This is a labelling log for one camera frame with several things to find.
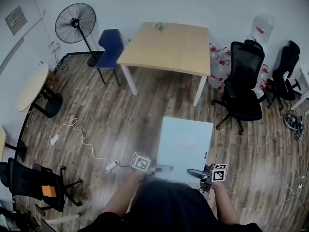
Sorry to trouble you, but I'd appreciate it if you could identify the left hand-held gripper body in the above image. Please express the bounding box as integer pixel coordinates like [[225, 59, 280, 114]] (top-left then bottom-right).
[[130, 151, 163, 182]]

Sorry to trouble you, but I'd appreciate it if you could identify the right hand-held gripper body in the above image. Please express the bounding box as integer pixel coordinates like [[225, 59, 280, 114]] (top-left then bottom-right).
[[199, 163, 228, 193]]

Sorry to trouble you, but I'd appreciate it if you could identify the light blue board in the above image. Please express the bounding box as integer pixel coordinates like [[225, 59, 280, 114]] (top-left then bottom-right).
[[156, 116, 214, 183]]

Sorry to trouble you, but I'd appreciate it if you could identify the person's left forearm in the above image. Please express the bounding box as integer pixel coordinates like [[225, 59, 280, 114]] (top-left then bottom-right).
[[103, 172, 147, 218]]

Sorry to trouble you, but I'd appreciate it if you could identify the person's right forearm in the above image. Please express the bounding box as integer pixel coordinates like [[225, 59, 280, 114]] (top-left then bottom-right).
[[211, 181, 241, 226]]

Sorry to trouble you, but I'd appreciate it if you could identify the white power strip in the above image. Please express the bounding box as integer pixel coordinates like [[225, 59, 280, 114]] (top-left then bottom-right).
[[105, 160, 120, 174]]

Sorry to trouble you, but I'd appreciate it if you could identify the person's black shirt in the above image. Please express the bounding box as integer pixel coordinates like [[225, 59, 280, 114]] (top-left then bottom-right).
[[77, 179, 264, 232]]

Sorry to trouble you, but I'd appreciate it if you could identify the black gadget pile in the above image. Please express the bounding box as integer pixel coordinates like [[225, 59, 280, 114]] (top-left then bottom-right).
[[284, 112, 304, 140]]

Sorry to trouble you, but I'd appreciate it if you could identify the orange box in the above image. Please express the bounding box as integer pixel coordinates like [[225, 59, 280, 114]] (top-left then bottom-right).
[[41, 185, 57, 198]]

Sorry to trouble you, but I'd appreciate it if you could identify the black mesh office chair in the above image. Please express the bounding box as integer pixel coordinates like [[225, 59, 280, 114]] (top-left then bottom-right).
[[211, 39, 266, 135], [263, 40, 302, 111]]

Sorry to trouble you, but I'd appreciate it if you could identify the white wooden plank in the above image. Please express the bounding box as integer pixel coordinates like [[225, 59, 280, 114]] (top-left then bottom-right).
[[44, 213, 80, 226]]

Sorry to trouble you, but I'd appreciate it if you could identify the black chair with orange box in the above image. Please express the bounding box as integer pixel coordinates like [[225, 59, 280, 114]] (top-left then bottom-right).
[[0, 157, 83, 212]]

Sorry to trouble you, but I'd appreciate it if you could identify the blue chair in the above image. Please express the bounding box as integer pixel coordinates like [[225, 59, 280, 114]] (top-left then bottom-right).
[[94, 29, 124, 86]]

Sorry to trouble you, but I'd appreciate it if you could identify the white desk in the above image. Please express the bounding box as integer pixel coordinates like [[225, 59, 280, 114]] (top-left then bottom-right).
[[291, 68, 309, 116]]

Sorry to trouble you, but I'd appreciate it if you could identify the round wooden side table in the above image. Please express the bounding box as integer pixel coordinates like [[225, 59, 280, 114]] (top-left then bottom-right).
[[15, 63, 63, 118]]

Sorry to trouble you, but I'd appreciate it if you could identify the light wooden desk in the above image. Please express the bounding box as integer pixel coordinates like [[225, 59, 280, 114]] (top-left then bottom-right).
[[0, 126, 7, 163]]

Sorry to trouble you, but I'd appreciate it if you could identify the black standing fan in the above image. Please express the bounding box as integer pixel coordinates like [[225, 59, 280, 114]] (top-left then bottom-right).
[[55, 3, 105, 67]]

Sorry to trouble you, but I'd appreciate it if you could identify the large clear dispenser bottle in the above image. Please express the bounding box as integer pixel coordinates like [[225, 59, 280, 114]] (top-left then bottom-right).
[[251, 13, 275, 44]]

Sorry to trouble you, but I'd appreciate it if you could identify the long white floor cable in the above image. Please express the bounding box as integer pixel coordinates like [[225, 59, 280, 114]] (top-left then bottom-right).
[[41, 117, 112, 161]]

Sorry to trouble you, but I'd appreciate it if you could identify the thin white cable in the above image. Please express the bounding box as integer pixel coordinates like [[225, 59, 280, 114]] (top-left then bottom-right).
[[281, 139, 309, 205]]

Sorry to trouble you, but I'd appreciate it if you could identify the clear red-handled water bottle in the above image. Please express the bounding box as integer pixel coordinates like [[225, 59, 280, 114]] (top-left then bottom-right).
[[219, 46, 232, 70], [209, 43, 222, 65], [259, 64, 269, 82], [207, 56, 229, 89], [253, 79, 268, 99]]

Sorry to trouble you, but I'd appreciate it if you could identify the coiled black cable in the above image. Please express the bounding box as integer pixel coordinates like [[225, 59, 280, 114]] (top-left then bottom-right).
[[54, 64, 70, 75]]

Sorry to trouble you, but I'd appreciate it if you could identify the grey wall sign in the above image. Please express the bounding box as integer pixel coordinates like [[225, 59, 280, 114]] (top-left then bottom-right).
[[5, 5, 28, 36]]

